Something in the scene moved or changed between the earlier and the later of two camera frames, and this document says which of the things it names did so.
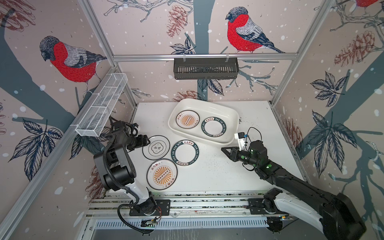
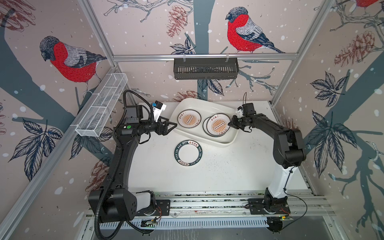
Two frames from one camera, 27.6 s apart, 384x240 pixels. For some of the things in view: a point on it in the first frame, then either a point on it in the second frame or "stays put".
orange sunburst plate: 187,119 stays put
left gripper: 141,141 → 164,131
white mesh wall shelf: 95,119 stays put
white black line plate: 158,148 → 204,126
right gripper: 234,154 → 234,122
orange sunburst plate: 162,174 → 217,124
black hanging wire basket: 206,68 stays put
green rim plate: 185,152 stays put
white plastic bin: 208,122 stays put
